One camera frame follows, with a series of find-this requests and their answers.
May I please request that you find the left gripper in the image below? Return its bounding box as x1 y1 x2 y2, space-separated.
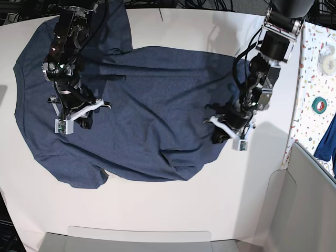
211 104 253 129

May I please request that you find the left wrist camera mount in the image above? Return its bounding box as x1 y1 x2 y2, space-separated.
203 115 256 151

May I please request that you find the clear tape dispenser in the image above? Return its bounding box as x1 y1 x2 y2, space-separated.
318 45 335 76

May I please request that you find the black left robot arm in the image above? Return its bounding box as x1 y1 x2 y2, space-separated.
208 1 314 151

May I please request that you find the grey front divider panel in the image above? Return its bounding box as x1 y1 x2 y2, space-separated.
39 226 238 251

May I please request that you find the terrazzo patterned side surface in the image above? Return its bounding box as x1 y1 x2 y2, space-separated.
282 23 335 176

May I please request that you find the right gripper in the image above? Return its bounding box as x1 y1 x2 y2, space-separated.
54 81 97 115

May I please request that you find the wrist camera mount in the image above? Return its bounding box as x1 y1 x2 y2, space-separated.
48 96 112 135
203 115 256 151

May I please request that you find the green tape roll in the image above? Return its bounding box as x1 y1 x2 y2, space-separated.
312 97 327 114

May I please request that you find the blue cloth at right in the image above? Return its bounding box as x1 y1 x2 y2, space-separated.
314 121 335 164

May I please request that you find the dark blue printed t-shirt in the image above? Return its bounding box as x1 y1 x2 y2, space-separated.
14 1 239 189

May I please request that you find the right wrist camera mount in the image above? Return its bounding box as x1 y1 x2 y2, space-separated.
48 96 112 135

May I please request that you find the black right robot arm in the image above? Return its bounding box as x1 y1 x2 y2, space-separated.
42 1 104 134

